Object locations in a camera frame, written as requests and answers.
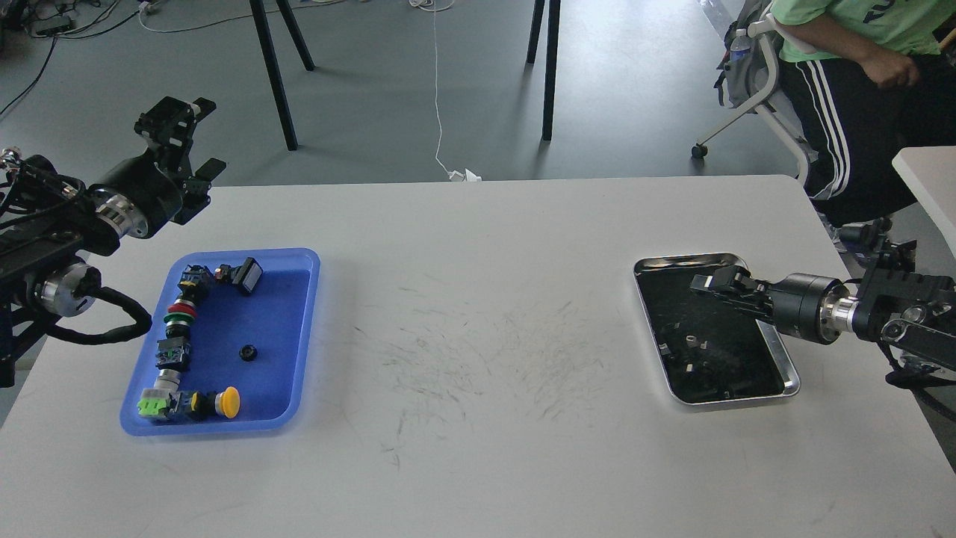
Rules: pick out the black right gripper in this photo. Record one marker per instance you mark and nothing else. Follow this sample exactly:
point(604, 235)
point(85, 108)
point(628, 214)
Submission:
point(795, 306)

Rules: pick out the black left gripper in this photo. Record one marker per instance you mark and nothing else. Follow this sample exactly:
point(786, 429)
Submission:
point(142, 194)

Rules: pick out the small black gear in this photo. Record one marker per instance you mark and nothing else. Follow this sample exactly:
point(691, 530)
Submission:
point(248, 352)

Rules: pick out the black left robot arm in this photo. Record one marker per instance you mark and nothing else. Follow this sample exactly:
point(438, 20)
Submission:
point(56, 217)

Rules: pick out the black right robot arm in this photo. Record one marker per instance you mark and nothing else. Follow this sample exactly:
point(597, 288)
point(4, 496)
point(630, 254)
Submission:
point(908, 315)

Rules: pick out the silver metal tray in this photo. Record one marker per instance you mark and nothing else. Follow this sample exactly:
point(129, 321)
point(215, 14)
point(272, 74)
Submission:
point(711, 354)

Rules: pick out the blue plastic tray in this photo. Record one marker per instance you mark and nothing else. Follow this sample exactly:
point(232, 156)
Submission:
point(276, 319)

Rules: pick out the black rectangular push button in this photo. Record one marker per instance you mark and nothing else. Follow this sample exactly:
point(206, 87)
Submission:
point(243, 277)

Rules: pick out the red green pilot light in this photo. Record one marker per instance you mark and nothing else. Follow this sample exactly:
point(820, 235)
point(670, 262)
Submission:
point(179, 317)

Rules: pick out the black table leg left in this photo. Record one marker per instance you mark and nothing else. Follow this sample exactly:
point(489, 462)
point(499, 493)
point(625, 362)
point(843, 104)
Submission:
point(265, 39)

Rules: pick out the black table leg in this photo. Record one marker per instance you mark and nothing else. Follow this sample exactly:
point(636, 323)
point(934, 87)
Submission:
point(551, 54)
point(265, 39)

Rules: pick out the black green contact block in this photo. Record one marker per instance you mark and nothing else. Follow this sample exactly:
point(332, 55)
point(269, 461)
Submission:
point(173, 354)

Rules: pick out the white side table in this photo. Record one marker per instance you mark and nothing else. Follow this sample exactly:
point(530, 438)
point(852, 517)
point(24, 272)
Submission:
point(929, 172)

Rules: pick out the white office chair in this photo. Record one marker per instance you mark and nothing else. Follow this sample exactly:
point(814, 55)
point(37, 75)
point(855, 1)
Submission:
point(751, 75)

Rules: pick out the yellow mushroom push button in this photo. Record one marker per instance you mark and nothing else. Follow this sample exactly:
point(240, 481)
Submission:
point(198, 406)

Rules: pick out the person in green shirt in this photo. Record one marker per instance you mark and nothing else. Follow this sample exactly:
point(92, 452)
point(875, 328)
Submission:
point(877, 82)

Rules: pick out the black table leg right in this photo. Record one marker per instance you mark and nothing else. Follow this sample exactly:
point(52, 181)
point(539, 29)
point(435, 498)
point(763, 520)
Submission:
point(551, 54)

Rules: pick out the green and grey switch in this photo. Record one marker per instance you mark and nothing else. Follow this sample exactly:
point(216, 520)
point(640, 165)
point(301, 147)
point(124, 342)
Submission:
point(156, 402)

